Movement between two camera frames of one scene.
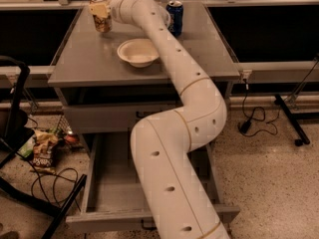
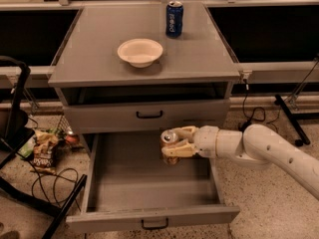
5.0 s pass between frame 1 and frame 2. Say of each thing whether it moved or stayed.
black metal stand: stayed
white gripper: moved
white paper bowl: stayed
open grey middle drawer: stayed
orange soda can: moved
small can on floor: stayed
